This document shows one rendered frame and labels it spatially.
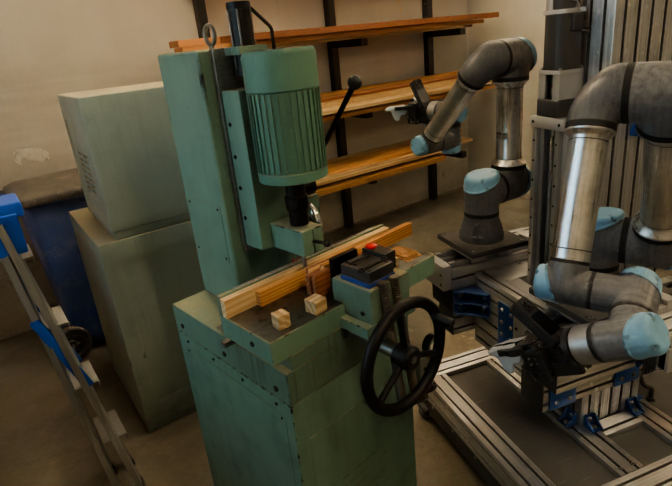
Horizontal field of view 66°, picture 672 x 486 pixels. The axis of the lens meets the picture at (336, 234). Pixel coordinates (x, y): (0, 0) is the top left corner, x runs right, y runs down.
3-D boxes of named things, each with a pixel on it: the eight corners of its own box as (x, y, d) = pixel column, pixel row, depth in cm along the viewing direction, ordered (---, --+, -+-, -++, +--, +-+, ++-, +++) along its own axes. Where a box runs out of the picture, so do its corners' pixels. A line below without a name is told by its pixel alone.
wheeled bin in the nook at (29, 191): (55, 375, 275) (-4, 199, 241) (37, 336, 316) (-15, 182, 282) (172, 328, 310) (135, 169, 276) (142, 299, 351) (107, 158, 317)
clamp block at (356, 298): (371, 327, 123) (369, 293, 120) (333, 310, 133) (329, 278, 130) (411, 302, 132) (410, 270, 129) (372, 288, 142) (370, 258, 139)
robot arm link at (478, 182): (456, 210, 181) (455, 172, 176) (482, 201, 188) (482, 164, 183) (483, 218, 171) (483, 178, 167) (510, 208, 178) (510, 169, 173)
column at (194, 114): (241, 312, 151) (194, 50, 126) (202, 291, 167) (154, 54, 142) (300, 284, 165) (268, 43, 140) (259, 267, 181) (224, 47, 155)
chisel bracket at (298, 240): (305, 263, 133) (301, 232, 130) (273, 251, 143) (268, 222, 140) (327, 254, 138) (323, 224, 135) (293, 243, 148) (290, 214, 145)
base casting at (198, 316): (289, 408, 123) (284, 375, 120) (176, 329, 164) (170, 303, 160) (410, 329, 151) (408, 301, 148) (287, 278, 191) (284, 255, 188)
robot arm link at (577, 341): (580, 331, 94) (599, 314, 99) (558, 335, 98) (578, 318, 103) (599, 370, 94) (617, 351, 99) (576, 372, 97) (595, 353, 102)
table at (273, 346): (299, 384, 110) (295, 360, 108) (222, 336, 132) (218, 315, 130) (463, 280, 148) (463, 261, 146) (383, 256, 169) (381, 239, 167)
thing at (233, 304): (227, 319, 127) (223, 301, 125) (222, 316, 129) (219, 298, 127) (389, 242, 164) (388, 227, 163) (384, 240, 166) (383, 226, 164)
